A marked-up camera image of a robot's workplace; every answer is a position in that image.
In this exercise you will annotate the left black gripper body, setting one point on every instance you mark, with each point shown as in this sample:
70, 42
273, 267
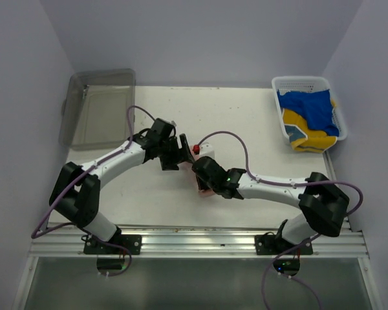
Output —
169, 152

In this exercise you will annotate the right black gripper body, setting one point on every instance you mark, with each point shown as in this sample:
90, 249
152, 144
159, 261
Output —
206, 185

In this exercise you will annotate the pink towel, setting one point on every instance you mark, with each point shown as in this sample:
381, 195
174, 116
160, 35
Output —
201, 188

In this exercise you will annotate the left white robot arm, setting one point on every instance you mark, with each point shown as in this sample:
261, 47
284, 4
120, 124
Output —
76, 194

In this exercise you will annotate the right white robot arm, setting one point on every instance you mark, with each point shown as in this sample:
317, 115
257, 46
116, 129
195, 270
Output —
323, 205

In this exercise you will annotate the grey transparent plastic bin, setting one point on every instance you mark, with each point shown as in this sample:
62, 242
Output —
94, 113

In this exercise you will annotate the yellow towel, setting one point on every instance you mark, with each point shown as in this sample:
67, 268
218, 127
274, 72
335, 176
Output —
301, 138

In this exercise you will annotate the white plastic basket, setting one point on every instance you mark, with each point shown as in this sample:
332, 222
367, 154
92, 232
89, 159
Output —
309, 84

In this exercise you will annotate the blue towel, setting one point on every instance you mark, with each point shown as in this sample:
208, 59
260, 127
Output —
315, 108

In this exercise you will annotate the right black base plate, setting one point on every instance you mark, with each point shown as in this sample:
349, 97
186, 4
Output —
269, 244

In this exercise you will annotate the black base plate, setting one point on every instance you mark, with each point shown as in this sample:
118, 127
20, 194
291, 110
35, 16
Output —
269, 244
121, 244

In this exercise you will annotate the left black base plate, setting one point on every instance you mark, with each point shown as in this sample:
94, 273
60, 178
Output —
121, 244

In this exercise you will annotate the aluminium mounting rail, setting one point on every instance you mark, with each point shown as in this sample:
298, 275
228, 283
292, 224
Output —
206, 231

